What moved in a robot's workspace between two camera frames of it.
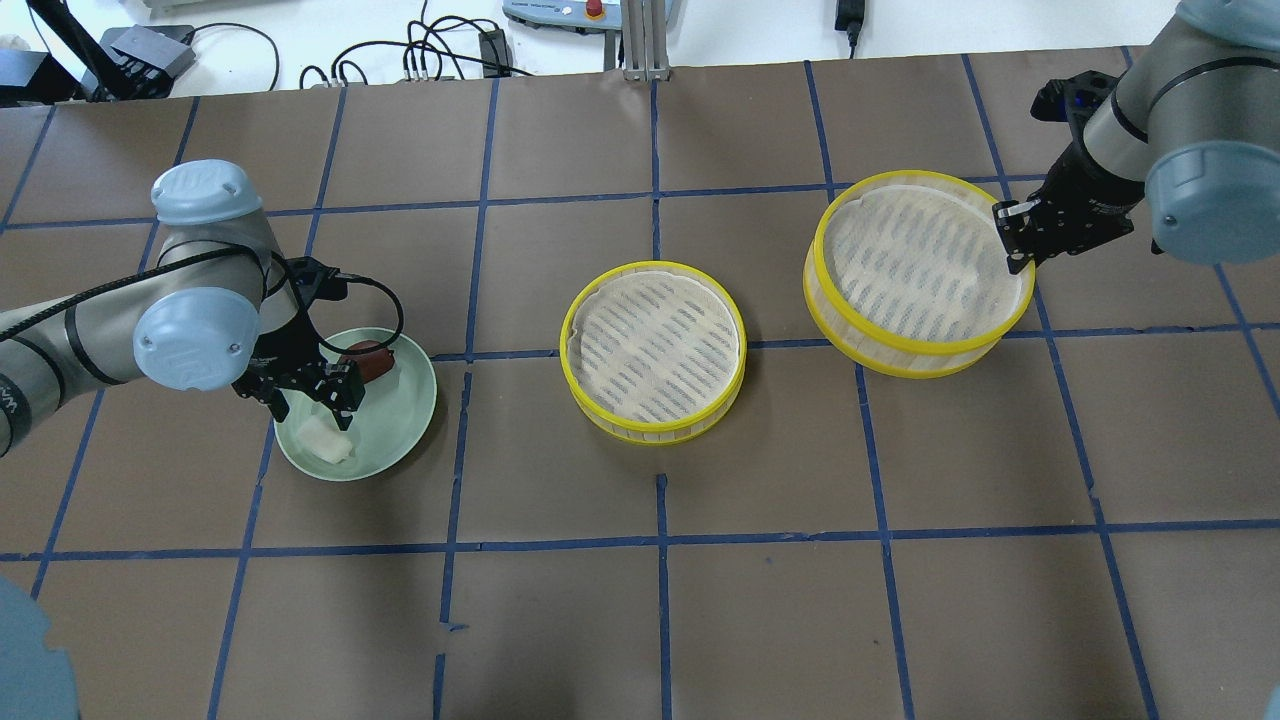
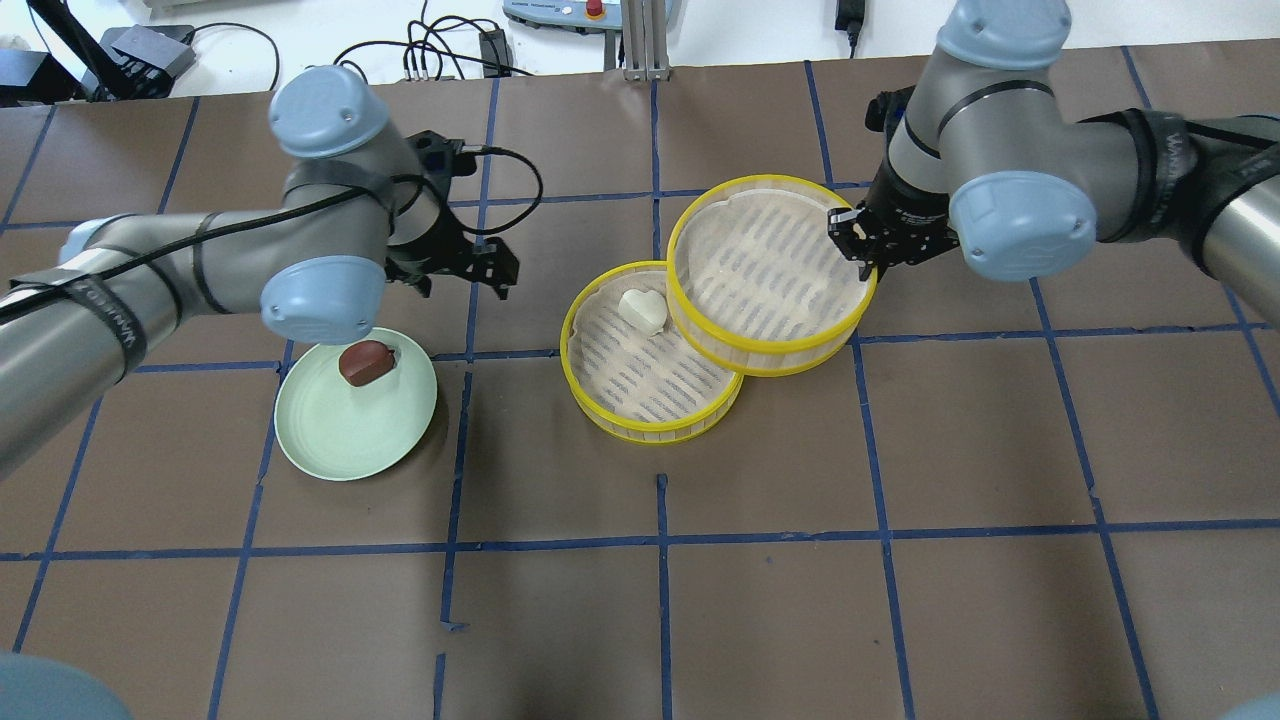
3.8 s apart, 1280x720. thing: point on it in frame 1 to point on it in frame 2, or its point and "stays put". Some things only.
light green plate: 390,422 stays put
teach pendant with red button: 584,16 stays put
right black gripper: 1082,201 to 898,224
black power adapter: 850,18 stays put
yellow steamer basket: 653,352 stays put
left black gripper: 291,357 to 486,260
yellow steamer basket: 908,276 to 752,285
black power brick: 496,54 stays put
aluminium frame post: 645,41 stays put
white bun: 320,436 to 647,311
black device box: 147,50 stays put
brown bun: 373,364 stays put
